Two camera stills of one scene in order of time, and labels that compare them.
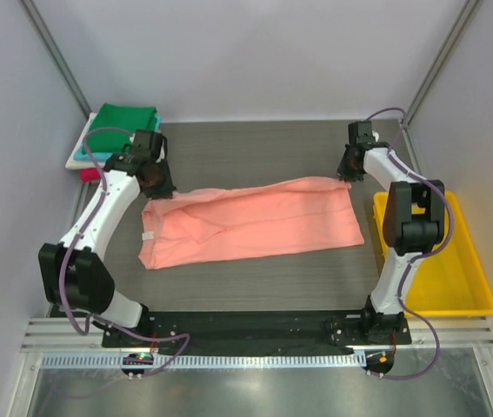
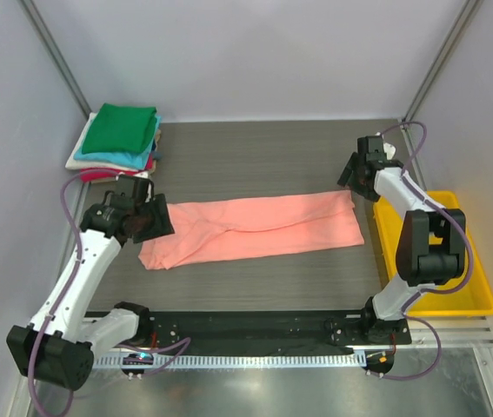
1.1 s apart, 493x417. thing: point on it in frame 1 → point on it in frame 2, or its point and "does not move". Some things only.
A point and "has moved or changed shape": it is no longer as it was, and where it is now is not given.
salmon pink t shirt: x=249 y=219 has moved or changed shape
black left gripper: x=165 y=191 → x=163 y=226
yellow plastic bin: x=451 y=282 does not move
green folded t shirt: x=129 y=117 does not move
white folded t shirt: x=76 y=164 does not move
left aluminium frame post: x=55 y=50 does not move
